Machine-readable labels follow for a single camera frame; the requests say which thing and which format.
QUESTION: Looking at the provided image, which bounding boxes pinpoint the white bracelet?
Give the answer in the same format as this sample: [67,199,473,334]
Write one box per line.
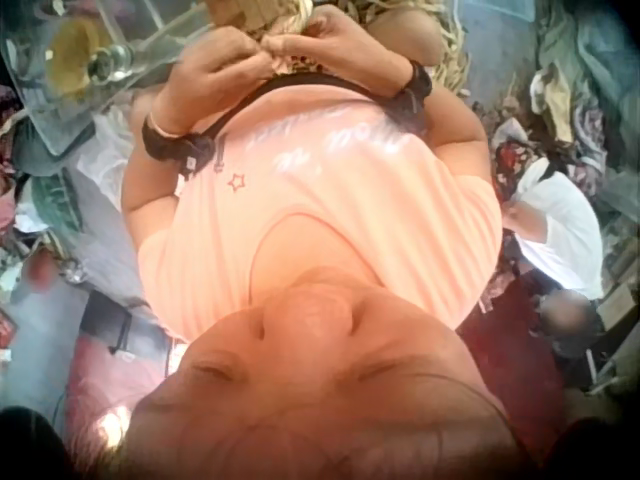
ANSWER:
[148,107,190,140]

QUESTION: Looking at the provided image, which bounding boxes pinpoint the heap of clothes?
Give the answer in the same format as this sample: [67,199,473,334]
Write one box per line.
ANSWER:
[527,0,640,201]

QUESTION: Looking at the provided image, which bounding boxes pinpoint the clear glass ball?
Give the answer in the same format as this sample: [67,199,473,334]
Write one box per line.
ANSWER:
[86,43,135,85]

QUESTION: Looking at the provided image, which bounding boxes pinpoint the person's left hand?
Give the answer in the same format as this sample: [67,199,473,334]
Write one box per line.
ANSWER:
[151,26,275,137]

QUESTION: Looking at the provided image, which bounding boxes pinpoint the red cushion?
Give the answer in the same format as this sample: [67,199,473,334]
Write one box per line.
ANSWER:
[63,333,177,454]

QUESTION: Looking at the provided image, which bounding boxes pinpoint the black bag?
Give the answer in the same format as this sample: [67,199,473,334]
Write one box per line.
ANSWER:
[78,292,139,354]

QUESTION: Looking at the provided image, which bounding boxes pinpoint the person's legs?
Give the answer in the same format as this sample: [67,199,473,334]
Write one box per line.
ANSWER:
[367,4,449,69]

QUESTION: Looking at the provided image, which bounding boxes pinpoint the clear glass table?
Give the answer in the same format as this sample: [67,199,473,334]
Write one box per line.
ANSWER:
[0,0,201,157]

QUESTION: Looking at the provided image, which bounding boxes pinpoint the black wrist band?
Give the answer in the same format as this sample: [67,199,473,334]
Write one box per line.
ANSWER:
[141,112,217,174]
[387,58,434,135]

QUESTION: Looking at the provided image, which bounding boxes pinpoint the yellow bowl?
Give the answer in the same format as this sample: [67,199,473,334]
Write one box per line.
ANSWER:
[46,16,110,101]

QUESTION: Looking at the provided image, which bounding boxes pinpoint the tan woven straw braid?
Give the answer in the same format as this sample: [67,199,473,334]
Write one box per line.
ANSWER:
[207,0,324,54]

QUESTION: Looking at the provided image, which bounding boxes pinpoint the person's right hand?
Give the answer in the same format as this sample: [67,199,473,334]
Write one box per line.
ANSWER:
[265,8,415,95]

